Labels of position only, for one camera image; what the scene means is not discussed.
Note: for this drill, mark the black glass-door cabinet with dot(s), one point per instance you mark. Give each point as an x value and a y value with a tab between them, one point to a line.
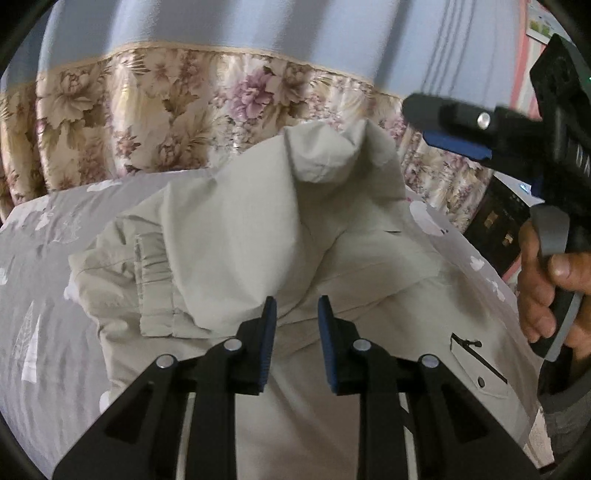
498	221

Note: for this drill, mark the blue floral curtain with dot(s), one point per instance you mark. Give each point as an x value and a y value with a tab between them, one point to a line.
184	92

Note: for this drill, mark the grey printed bed sheet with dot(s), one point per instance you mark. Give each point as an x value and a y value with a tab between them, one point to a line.
37	277

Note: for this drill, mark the person's right hand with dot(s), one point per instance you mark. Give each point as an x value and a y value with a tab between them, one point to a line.
531	295

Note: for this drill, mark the beige hooded jacket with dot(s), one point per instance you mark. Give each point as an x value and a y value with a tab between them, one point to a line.
258	221

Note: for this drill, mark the wall poster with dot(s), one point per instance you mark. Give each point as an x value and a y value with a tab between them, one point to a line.
540	23

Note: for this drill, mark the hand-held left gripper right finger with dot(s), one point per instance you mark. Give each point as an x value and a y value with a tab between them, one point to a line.
328	350

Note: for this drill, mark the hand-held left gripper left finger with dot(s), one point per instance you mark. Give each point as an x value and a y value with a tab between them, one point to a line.
268	350

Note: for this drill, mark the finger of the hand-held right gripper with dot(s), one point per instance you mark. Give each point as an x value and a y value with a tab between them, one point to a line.
457	143

